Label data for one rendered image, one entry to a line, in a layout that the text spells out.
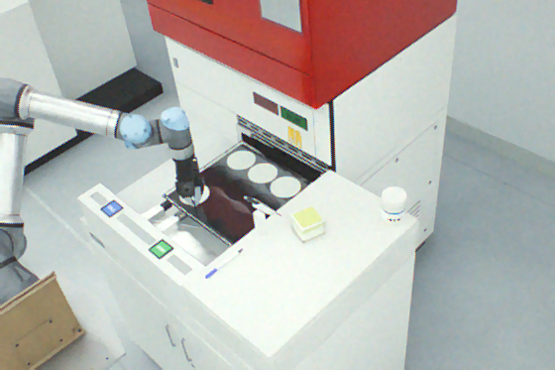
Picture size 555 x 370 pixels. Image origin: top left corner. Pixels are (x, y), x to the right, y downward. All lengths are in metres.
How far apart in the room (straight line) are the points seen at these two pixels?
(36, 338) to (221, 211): 0.67
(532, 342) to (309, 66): 1.61
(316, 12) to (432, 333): 1.59
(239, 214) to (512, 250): 1.56
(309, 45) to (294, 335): 0.77
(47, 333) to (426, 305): 1.67
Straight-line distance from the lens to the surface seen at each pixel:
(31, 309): 1.81
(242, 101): 2.24
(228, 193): 2.11
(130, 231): 1.99
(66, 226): 3.53
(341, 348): 1.94
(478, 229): 3.24
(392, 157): 2.43
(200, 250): 1.98
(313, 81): 1.82
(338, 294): 1.72
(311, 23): 1.72
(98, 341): 1.94
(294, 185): 2.10
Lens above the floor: 2.34
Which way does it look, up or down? 42 degrees down
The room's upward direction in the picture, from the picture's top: 7 degrees counter-clockwise
